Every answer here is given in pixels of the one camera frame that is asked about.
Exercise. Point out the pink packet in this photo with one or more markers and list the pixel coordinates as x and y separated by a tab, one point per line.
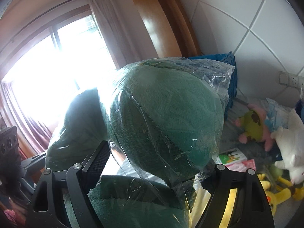
248	165

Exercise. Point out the small green ball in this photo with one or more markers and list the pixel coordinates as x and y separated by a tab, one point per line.
276	170

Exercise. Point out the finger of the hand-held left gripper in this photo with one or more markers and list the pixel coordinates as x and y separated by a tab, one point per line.
33	161

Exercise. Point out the green and white box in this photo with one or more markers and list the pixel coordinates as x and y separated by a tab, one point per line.
231	156

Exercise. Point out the wall light switch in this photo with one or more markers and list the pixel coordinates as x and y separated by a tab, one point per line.
284	78

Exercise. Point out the purple curtain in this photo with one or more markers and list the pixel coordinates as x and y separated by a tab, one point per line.
26	123

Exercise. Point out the white curtain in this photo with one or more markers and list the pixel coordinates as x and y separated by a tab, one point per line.
104	28

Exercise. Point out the yellow plush toy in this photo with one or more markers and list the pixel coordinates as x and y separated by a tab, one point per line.
273	199

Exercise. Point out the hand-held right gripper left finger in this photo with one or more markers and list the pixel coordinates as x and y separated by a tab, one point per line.
97	161

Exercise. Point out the blue plastic crate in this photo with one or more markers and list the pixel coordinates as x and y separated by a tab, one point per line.
223	56

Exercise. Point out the window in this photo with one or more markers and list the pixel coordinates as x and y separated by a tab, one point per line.
59	71

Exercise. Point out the wall power socket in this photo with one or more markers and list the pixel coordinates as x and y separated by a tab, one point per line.
293	80

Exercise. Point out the pink starfish plush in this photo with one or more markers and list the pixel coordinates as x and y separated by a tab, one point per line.
254	123

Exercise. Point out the curtain rod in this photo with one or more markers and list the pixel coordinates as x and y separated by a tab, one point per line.
59	7

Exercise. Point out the white unicorn plush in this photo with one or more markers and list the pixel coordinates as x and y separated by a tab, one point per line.
289	147

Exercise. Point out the light blue plastic packet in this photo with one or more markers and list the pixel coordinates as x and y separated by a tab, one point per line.
277	114

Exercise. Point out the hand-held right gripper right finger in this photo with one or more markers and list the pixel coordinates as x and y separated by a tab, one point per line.
225	178

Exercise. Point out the teal plush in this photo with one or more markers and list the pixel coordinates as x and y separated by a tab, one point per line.
166	123

